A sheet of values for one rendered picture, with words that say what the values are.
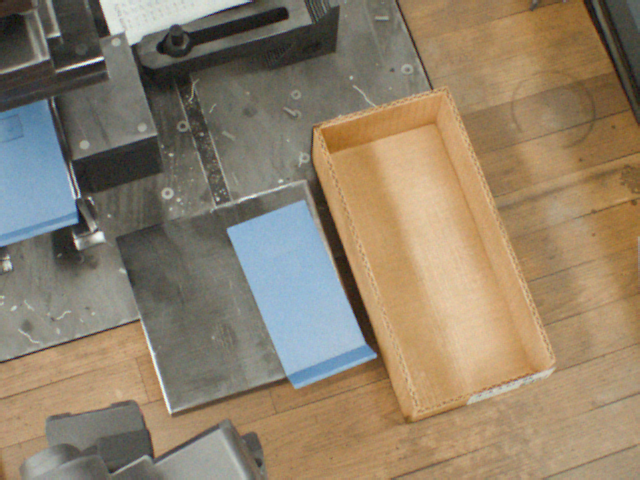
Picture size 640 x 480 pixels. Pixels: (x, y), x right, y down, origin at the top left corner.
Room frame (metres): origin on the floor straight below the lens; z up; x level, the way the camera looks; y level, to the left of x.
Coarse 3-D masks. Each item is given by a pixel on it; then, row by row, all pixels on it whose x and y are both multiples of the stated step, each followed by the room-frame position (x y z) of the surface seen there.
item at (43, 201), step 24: (24, 120) 0.40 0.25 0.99; (48, 120) 0.41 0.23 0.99; (0, 144) 0.38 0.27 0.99; (24, 144) 0.38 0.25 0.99; (48, 144) 0.38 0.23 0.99; (0, 168) 0.36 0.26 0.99; (24, 168) 0.36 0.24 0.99; (48, 168) 0.36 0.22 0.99; (0, 192) 0.34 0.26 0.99; (24, 192) 0.34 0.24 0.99; (48, 192) 0.34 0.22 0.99; (0, 216) 0.32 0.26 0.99; (24, 216) 0.32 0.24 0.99; (48, 216) 0.32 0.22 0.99; (72, 216) 0.32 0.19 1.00; (0, 240) 0.29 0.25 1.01
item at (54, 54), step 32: (64, 0) 0.44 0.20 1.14; (0, 32) 0.39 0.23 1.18; (32, 32) 0.39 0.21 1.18; (64, 32) 0.41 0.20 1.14; (96, 32) 0.41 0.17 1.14; (0, 64) 0.36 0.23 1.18; (32, 64) 0.37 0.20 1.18; (64, 64) 0.39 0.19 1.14; (96, 64) 0.39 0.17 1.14; (0, 96) 0.36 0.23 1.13; (32, 96) 0.37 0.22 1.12
